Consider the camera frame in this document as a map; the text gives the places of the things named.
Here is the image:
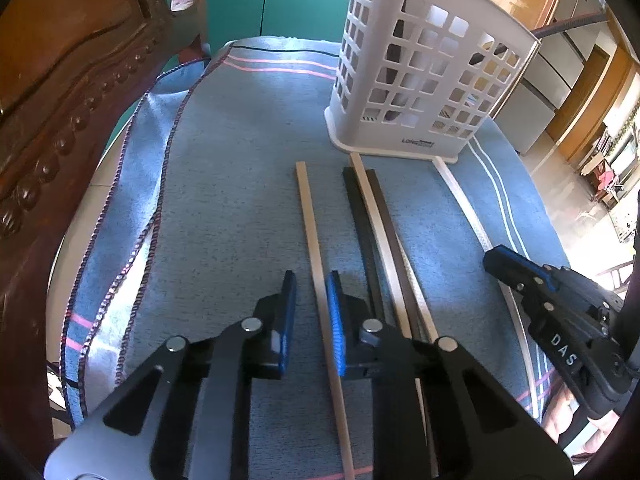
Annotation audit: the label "teal base cabinets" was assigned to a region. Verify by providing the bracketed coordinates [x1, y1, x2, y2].
[202, 0, 361, 46]

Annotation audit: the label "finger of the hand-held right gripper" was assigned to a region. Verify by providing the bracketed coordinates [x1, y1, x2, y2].
[491, 244, 557, 282]
[482, 259, 544, 307]

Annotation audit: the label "carved wooden chair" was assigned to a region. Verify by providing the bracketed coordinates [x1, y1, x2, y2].
[0, 0, 211, 466]

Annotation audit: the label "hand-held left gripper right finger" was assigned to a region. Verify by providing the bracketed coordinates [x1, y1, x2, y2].
[325, 270, 576, 480]

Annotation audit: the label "white plastic utensil basket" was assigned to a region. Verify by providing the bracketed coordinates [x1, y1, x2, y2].
[324, 0, 543, 165]

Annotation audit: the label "person's right hand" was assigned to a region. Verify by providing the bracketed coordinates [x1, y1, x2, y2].
[542, 385, 618, 463]

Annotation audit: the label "wooden room door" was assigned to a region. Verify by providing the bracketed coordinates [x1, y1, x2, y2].
[547, 45, 636, 161]

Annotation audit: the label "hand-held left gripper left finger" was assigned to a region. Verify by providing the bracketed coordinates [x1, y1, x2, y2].
[44, 270, 299, 480]

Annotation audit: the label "clothes rack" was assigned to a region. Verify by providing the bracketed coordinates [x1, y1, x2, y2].
[582, 125, 640, 206]

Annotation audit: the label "blue striped towel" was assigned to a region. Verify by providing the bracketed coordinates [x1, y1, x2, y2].
[60, 35, 571, 480]

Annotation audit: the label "silver refrigerator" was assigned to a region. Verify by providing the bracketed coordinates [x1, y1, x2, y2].
[517, 0, 613, 156]

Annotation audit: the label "light wooden chopstick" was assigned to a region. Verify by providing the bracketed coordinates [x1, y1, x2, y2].
[294, 161, 357, 480]
[349, 152, 441, 343]

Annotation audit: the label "brown chopstick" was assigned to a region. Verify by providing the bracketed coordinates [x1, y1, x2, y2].
[366, 169, 425, 342]

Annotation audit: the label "pale chopstick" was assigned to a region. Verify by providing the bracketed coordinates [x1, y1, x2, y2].
[432, 157, 538, 421]

